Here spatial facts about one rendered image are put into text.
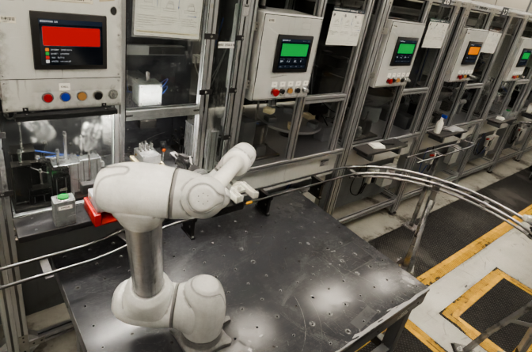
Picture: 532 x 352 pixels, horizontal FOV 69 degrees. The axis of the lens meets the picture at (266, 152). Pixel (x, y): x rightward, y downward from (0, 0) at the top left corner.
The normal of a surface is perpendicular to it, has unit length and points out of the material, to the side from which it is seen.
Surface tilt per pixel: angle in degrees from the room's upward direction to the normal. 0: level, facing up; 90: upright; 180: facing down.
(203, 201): 61
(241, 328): 0
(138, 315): 103
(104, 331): 0
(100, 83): 90
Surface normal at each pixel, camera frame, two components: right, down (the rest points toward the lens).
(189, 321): 0.00, 0.33
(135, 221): 0.00, 0.74
